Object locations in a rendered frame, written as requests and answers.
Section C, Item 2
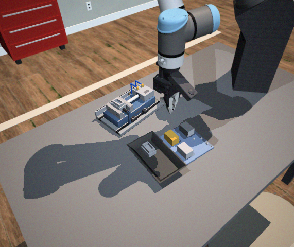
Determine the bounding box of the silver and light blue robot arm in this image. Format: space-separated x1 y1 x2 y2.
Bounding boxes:
157 0 264 101

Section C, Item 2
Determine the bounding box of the yellow rectangular block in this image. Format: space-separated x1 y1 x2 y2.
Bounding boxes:
164 130 179 146

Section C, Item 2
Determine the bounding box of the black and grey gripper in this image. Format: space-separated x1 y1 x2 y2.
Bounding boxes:
153 61 181 114

